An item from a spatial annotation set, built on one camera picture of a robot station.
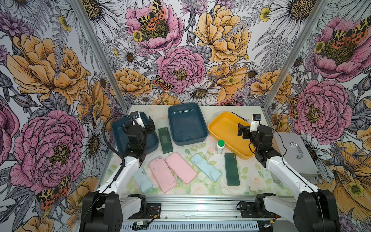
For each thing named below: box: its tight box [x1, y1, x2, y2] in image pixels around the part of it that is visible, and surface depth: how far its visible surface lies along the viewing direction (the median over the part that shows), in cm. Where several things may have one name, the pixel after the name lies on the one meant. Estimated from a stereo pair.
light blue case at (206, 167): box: [190, 153, 222, 183], surface depth 89 cm
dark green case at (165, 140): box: [158, 127, 174, 154], surface depth 101 cm
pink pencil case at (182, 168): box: [165, 151, 198, 185], surface depth 89 cm
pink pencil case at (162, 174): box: [148, 156, 177, 193], surface depth 87 cm
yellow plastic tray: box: [207, 111, 255, 160], surface depth 109 cm
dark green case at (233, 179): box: [224, 152, 241, 187], surface depth 89 cm
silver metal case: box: [273, 132, 320, 178], surface depth 80 cm
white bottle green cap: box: [214, 139, 226, 155], surface depth 93 cm
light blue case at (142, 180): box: [132, 167, 153, 194], surface depth 84 cm
